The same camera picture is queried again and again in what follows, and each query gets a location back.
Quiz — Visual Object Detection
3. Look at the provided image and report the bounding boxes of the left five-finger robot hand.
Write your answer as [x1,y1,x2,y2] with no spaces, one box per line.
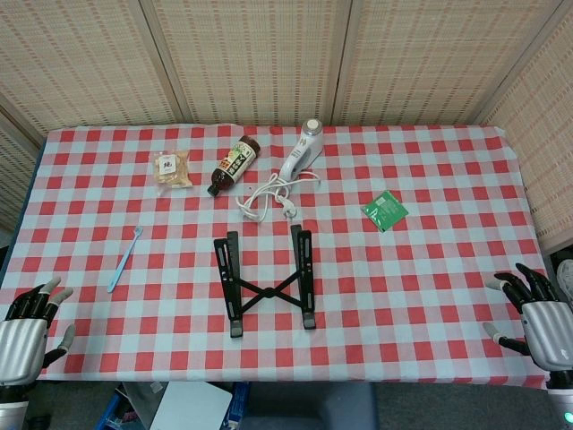
[0,276,77,386]

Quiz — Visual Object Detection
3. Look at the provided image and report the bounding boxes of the right five-finger robot hand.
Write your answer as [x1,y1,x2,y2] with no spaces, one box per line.
[483,262,573,376]

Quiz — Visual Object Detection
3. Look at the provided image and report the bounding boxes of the black folding stand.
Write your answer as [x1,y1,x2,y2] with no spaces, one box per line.
[213,224,320,339]

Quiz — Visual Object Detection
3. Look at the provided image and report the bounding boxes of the white sneaker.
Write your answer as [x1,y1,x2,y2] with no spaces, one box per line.
[556,259,573,310]

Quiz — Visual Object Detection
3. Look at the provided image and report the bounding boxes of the light blue toothbrush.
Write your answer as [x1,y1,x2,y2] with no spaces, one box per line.
[107,226,144,294]

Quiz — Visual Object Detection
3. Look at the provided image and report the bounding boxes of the blue plastic crate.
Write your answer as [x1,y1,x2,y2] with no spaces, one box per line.
[98,387,135,429]

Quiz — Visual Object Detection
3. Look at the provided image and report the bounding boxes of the red white checked tablecloth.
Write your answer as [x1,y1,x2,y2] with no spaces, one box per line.
[0,124,560,390]

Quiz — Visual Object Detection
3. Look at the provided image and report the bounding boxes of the woven bamboo screen panel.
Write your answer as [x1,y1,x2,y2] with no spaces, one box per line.
[330,0,573,127]
[0,107,46,234]
[138,0,363,127]
[0,0,192,138]
[474,4,573,256]

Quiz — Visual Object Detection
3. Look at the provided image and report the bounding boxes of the white flat board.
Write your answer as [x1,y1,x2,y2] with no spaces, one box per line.
[150,380,234,430]

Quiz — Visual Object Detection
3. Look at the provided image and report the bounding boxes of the green foil packet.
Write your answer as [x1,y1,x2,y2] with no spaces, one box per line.
[361,189,410,233]

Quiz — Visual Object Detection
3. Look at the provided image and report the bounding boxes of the clear bag of snacks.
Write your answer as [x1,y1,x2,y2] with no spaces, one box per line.
[152,150,195,192]

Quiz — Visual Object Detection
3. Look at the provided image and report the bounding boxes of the blue box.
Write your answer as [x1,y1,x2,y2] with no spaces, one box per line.
[226,381,252,426]

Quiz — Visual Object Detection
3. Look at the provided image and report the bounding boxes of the brown drink bottle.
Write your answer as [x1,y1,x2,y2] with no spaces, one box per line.
[206,134,261,197]

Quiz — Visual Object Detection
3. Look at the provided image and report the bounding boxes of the white handheld steamer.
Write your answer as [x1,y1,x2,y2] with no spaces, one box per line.
[279,117,324,181]

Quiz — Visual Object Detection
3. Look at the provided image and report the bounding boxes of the white power cable with plug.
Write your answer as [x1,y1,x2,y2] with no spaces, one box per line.
[235,169,322,221]

